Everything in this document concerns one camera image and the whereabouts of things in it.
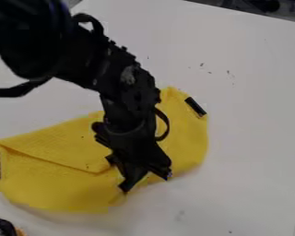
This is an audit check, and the yellow cloth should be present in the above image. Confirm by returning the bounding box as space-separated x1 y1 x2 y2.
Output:
0 86 209 214

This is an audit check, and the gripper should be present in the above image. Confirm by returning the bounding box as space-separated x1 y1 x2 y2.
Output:
90 120 174 194

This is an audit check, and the black tool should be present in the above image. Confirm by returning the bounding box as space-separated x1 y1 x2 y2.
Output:
0 216 29 236

